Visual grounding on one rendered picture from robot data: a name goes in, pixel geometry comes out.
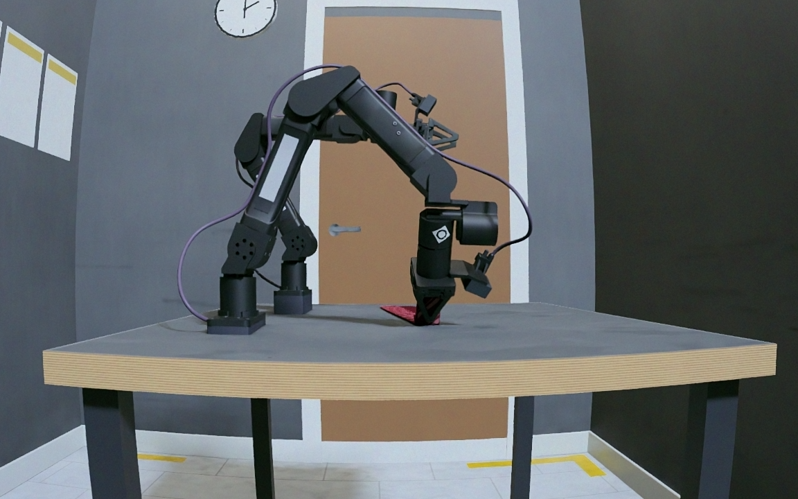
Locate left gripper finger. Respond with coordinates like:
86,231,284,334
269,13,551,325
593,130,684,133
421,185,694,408
427,117,459,146
433,130,456,151

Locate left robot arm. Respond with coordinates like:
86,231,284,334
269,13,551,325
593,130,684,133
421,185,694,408
234,90,437,296

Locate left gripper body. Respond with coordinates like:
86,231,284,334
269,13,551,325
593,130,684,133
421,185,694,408
408,96,428,140

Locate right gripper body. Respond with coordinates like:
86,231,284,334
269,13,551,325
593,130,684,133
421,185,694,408
410,242,490,297

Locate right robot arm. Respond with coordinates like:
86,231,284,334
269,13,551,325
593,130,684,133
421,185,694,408
207,65,498,327

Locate red striped necktie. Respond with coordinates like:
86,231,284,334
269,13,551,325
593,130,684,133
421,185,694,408
380,297,440,326

